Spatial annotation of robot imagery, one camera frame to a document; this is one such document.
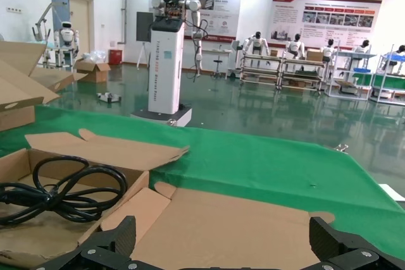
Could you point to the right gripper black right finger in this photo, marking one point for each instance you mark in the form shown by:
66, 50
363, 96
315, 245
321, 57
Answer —
341, 248

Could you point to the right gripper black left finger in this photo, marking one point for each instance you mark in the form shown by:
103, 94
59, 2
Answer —
117, 235

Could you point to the cardboard box with dented rim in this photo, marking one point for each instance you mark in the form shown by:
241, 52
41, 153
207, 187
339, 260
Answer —
126, 153

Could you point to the cardboard box round side hole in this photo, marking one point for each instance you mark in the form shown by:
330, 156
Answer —
221, 225

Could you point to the large open cardboard box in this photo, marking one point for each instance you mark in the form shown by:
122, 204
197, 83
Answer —
19, 71

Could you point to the closed cardboard box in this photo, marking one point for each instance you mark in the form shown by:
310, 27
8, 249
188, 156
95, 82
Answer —
314, 55

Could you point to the metal clip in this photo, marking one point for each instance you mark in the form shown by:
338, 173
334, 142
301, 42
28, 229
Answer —
340, 148

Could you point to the green table cloth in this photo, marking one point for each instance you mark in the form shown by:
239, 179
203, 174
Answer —
269, 172

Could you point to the grey floor gadget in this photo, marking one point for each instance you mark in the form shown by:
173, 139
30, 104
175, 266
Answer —
109, 97

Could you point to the open carton on floor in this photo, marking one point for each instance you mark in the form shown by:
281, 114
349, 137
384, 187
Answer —
95, 72

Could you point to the white shelf with green panel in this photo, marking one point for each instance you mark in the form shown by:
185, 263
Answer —
389, 80

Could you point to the clear plastic bags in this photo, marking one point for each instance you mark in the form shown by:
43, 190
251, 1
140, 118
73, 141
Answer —
93, 56

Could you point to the white metal shelf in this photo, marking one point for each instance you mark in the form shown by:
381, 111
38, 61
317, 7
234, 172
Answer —
351, 53

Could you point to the white humanoid robot black head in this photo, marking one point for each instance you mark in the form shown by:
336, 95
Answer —
257, 44
399, 53
295, 47
364, 48
329, 49

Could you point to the black stool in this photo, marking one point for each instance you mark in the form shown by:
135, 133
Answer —
217, 61

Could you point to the small white humanoid robot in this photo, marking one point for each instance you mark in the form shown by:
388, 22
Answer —
66, 34

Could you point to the dark screen on stand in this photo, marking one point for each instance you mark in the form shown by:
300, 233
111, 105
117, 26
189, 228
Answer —
144, 26

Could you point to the beige door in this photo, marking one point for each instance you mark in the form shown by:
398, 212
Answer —
80, 23

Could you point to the wooden pipe frame rack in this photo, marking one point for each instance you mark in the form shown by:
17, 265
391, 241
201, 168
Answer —
261, 58
303, 63

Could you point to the white pipe frame rack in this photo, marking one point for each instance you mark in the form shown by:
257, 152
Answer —
58, 50

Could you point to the wide wall poster with photos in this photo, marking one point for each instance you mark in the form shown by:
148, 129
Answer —
326, 17

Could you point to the wall poster with red header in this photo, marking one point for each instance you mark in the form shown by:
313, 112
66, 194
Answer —
221, 17

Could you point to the white wall switch panel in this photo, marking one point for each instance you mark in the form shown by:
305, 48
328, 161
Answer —
14, 9

